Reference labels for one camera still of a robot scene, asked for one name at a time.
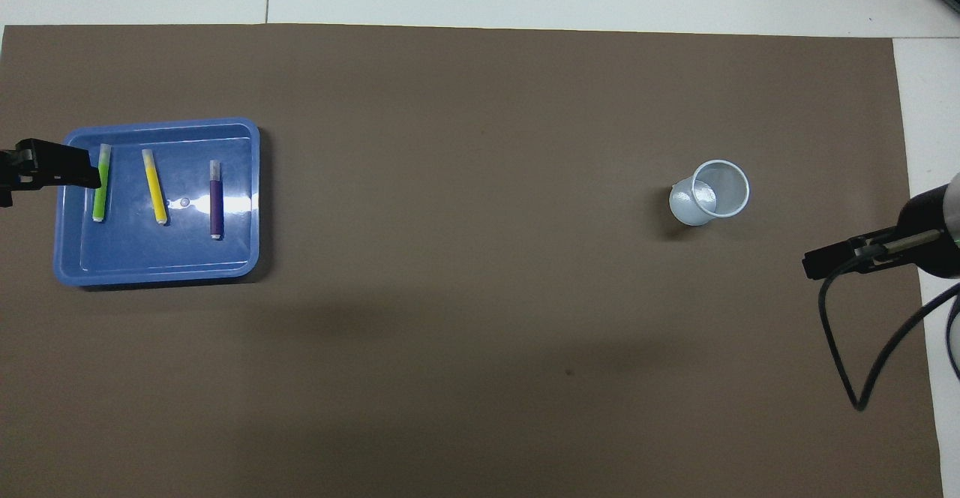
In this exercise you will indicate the brown table mat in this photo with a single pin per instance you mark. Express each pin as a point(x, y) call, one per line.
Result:
point(480, 333)

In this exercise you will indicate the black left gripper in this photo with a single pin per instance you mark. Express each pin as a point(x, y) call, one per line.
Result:
point(15, 172)

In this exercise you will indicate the yellow marker pen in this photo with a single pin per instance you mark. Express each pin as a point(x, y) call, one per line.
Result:
point(155, 190)

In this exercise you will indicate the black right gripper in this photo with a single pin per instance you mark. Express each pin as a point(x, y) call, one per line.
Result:
point(919, 213)

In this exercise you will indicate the blue plastic tray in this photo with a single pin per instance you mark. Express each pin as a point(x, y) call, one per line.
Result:
point(187, 258)

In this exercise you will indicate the green marker pen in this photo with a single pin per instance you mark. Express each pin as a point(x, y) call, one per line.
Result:
point(100, 202)

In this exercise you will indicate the purple marker pen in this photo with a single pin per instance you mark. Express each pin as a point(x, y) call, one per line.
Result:
point(216, 205)

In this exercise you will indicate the translucent plastic cup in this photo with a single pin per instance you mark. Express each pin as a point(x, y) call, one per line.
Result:
point(686, 209)

